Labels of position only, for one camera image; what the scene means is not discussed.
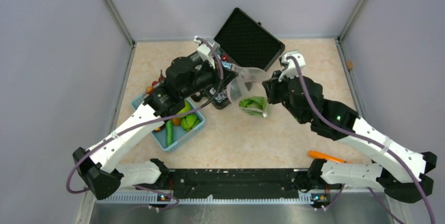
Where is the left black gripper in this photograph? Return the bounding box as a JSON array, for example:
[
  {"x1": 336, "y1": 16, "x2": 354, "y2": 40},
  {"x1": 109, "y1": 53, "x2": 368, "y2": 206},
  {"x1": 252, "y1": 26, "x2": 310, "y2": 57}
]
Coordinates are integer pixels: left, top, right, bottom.
[{"x1": 181, "y1": 55, "x2": 239, "y2": 99}]

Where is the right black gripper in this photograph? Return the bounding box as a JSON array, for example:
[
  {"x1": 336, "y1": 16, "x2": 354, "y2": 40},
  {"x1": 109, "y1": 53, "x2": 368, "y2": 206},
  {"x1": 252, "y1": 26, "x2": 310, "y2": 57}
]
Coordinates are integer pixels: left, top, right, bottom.
[{"x1": 262, "y1": 69, "x2": 307, "y2": 125}]

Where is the green apple toy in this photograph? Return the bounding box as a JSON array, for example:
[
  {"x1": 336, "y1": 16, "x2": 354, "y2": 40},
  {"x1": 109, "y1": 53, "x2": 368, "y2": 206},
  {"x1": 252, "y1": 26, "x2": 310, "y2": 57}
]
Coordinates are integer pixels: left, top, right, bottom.
[{"x1": 176, "y1": 100, "x2": 192, "y2": 115}]

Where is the green napa cabbage toy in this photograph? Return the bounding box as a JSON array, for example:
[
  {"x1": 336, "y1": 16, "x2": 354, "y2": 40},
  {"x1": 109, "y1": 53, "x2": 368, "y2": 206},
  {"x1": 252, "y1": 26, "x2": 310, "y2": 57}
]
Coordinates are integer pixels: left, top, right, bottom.
[{"x1": 238, "y1": 96, "x2": 268, "y2": 118}]

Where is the clear zip top bag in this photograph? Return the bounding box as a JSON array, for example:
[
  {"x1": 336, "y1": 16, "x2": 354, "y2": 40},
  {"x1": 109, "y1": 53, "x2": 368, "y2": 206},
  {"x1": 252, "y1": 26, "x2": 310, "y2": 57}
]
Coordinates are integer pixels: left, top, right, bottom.
[{"x1": 226, "y1": 65, "x2": 271, "y2": 118}]

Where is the green striped round fruit toy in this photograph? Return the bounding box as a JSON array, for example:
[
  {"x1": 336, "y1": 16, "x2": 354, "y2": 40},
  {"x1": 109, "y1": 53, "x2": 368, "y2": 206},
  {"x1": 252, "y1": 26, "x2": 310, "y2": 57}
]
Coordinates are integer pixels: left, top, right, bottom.
[{"x1": 181, "y1": 114, "x2": 200, "y2": 132}]

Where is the orange brown fruit toy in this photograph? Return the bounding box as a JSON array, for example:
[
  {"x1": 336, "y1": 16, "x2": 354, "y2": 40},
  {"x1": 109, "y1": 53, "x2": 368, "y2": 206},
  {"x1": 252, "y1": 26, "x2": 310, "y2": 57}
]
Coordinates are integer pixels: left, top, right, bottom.
[{"x1": 171, "y1": 118, "x2": 182, "y2": 126}]

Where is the green cucumber toy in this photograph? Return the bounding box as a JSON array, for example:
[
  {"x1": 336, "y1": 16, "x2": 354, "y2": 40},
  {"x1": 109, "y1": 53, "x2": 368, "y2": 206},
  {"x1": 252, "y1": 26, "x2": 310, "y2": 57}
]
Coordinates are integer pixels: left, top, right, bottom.
[{"x1": 165, "y1": 120, "x2": 174, "y2": 147}]

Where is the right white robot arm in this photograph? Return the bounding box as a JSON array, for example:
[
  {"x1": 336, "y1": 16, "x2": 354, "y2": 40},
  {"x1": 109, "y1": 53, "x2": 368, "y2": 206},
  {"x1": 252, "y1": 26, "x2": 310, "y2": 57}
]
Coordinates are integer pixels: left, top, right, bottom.
[{"x1": 262, "y1": 70, "x2": 437, "y2": 204}]

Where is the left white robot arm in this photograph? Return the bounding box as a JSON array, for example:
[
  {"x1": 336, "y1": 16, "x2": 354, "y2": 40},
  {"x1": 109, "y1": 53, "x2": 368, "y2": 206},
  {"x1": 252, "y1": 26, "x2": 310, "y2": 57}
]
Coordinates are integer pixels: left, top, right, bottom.
[{"x1": 72, "y1": 57, "x2": 230, "y2": 200}]

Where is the red cherry tomato bunch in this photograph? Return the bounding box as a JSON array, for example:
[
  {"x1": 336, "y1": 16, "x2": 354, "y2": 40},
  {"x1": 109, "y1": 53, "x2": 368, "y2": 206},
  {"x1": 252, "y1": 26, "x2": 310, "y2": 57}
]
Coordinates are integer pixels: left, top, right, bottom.
[{"x1": 145, "y1": 70, "x2": 165, "y2": 94}]

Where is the light blue plastic basket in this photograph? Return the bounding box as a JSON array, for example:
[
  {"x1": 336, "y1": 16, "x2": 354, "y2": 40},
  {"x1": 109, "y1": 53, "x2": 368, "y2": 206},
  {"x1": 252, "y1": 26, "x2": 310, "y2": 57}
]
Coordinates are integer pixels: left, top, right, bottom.
[{"x1": 131, "y1": 95, "x2": 205, "y2": 153}]

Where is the black poker chip case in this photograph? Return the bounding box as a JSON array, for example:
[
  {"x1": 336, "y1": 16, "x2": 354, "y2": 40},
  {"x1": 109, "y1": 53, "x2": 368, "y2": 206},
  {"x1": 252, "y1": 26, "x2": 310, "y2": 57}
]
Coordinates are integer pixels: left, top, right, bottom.
[{"x1": 211, "y1": 7, "x2": 285, "y2": 110}]

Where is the orange marker pen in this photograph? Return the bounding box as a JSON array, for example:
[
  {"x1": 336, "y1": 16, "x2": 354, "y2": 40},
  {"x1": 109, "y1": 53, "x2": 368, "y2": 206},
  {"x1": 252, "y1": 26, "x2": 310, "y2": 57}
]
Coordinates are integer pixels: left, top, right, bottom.
[{"x1": 308, "y1": 150, "x2": 347, "y2": 163}]

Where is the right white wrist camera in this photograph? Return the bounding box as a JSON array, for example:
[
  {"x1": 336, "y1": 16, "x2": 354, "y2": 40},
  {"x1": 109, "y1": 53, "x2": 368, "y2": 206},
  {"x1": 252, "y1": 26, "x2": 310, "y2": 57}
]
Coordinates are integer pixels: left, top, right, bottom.
[{"x1": 279, "y1": 50, "x2": 305, "y2": 82}]

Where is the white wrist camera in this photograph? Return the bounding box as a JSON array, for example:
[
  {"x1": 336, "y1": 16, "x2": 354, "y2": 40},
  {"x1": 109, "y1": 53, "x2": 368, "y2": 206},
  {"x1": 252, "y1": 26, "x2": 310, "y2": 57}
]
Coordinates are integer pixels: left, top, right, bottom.
[
  {"x1": 194, "y1": 36, "x2": 220, "y2": 69},
  {"x1": 279, "y1": 50, "x2": 305, "y2": 82}
]

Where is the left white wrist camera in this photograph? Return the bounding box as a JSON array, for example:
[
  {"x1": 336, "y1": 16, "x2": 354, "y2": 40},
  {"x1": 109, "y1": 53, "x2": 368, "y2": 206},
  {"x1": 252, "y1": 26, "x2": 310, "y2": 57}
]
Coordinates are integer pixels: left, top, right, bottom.
[{"x1": 194, "y1": 36, "x2": 220, "y2": 69}]

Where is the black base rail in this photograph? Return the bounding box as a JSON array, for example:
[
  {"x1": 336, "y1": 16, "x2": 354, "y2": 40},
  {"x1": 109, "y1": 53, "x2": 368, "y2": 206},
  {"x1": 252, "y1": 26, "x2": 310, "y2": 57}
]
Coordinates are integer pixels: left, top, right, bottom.
[{"x1": 153, "y1": 168, "x2": 343, "y2": 200}]

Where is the white cable duct strip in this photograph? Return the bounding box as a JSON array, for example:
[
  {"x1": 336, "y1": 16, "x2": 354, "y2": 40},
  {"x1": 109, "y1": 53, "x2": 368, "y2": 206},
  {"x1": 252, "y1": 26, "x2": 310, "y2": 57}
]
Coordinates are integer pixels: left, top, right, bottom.
[{"x1": 97, "y1": 193, "x2": 314, "y2": 205}]

